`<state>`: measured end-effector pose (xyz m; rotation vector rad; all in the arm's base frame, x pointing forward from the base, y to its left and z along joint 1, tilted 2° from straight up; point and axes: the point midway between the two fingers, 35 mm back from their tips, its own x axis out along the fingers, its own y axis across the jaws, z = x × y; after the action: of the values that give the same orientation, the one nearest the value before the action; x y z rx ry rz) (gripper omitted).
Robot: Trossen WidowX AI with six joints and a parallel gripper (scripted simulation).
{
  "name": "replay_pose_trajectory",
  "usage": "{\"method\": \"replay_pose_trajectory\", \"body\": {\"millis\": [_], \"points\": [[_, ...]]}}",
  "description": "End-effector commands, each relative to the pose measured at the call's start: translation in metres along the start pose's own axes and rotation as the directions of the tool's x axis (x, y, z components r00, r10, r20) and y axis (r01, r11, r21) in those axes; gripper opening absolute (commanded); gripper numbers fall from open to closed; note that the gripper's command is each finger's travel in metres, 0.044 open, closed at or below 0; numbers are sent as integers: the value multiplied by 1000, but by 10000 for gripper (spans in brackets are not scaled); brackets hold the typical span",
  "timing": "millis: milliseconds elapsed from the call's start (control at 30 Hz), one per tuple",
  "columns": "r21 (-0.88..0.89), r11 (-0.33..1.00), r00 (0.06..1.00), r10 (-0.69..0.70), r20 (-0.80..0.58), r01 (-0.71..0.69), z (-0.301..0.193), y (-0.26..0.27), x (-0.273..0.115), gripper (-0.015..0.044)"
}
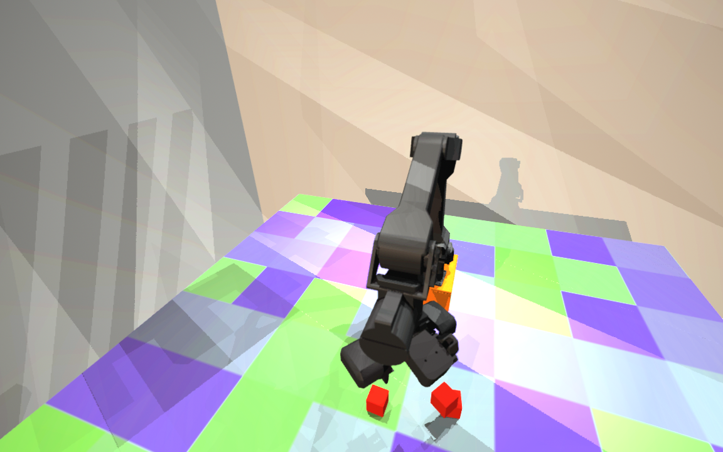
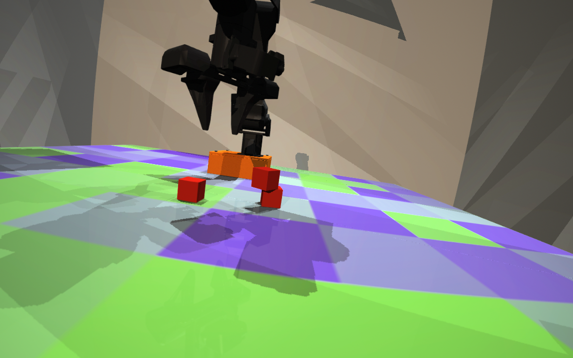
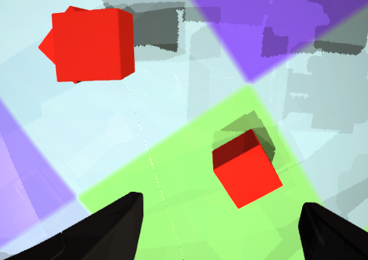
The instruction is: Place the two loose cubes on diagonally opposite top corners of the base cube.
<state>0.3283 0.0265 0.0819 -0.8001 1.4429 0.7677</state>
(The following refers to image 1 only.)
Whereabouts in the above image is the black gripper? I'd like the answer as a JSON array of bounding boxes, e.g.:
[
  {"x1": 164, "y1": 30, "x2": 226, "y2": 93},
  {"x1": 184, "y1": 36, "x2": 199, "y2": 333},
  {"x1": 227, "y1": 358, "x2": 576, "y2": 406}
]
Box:
[{"x1": 340, "y1": 300, "x2": 457, "y2": 389}]

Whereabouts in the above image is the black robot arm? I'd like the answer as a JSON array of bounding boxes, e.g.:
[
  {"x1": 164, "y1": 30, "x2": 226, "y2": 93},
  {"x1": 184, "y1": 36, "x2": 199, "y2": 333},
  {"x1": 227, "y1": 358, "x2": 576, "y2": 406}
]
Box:
[{"x1": 359, "y1": 131, "x2": 463, "y2": 387}]

